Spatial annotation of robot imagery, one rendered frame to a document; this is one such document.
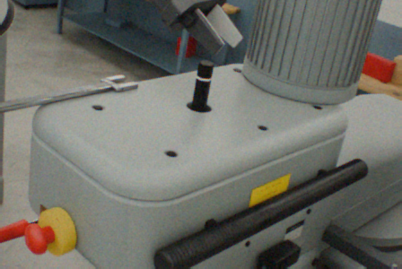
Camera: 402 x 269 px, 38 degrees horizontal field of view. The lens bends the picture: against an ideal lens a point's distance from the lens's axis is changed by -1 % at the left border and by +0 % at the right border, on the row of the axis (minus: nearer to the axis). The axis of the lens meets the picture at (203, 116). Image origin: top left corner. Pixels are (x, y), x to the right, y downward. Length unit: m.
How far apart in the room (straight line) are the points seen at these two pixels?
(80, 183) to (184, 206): 0.13
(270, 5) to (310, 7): 0.07
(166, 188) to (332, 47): 0.39
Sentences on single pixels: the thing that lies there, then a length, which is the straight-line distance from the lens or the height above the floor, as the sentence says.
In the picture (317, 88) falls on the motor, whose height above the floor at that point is 1.92.
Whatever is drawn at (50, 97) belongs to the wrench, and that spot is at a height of 1.90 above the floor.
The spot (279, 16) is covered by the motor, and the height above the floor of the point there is 2.01.
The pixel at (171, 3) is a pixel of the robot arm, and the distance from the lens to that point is 0.78.
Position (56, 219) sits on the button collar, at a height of 1.79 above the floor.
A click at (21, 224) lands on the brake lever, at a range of 0.88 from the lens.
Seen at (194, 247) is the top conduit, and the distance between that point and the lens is 0.71.
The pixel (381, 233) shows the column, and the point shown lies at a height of 1.56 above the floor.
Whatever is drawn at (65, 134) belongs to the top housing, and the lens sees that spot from 0.74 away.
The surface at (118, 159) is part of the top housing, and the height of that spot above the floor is 1.89.
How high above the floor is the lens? 2.22
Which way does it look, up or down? 23 degrees down
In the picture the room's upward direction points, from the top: 10 degrees clockwise
